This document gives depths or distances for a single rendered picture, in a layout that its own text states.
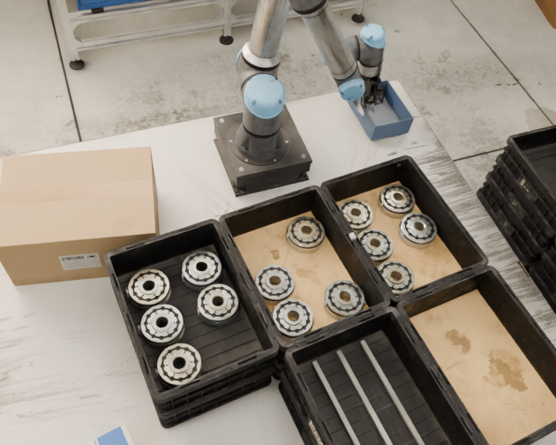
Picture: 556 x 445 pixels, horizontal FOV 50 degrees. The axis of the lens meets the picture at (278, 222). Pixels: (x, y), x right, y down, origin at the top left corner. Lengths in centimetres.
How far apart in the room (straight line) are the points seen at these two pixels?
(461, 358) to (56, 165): 118
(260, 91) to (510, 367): 98
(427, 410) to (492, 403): 16
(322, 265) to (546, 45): 276
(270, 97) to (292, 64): 172
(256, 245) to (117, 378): 49
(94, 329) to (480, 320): 101
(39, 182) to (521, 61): 292
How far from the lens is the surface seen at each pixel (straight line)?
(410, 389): 151
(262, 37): 173
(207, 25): 341
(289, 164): 184
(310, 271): 159
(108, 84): 330
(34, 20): 378
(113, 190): 166
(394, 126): 208
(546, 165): 258
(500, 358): 162
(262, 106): 169
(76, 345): 167
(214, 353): 147
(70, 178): 171
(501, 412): 156
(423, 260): 168
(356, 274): 157
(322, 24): 156
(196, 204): 185
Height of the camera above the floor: 219
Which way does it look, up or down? 55 degrees down
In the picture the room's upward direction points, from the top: 8 degrees clockwise
